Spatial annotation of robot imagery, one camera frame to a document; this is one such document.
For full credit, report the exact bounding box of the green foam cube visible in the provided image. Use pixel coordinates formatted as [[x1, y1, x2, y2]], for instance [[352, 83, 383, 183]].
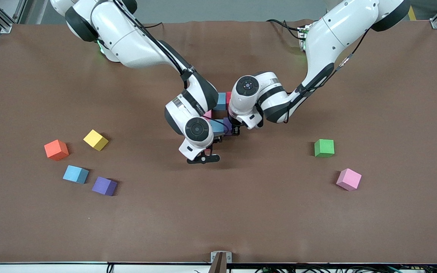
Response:
[[314, 139, 335, 158]]

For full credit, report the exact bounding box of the yellow foam cube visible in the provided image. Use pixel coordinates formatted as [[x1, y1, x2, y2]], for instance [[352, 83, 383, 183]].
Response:
[[83, 129, 109, 152]]

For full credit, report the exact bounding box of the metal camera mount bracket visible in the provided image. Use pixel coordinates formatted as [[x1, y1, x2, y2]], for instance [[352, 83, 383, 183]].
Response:
[[209, 251, 233, 273]]

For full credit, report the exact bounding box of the brown table mat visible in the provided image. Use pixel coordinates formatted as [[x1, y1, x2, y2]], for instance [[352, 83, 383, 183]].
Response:
[[0, 19, 437, 265]]

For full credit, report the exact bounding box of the black left base cable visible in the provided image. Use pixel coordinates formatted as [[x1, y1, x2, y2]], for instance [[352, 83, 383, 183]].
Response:
[[266, 18, 305, 41]]

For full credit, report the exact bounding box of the orange foam cube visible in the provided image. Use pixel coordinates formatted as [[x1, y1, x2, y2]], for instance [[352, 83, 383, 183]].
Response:
[[44, 139, 70, 161]]

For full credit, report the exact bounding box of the white table edge rail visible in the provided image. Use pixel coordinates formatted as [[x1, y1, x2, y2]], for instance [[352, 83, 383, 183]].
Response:
[[0, 262, 437, 273]]

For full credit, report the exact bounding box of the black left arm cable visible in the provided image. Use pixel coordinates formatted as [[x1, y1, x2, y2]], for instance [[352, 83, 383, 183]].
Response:
[[285, 27, 373, 124]]

